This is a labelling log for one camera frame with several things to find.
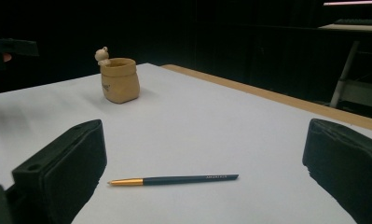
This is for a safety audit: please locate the dark keyboard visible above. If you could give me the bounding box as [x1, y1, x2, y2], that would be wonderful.
[333, 18, 372, 26]

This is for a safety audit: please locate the dark pen with gold tip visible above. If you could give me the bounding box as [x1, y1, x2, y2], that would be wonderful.
[107, 174, 240, 187]

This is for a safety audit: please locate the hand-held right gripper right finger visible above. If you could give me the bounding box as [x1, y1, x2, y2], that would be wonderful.
[301, 118, 372, 224]

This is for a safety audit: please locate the tan sack-shaped pen holder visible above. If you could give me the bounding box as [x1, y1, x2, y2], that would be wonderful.
[94, 46, 141, 105]

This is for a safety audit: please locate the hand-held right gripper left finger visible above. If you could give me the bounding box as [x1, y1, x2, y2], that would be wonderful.
[11, 119, 108, 224]

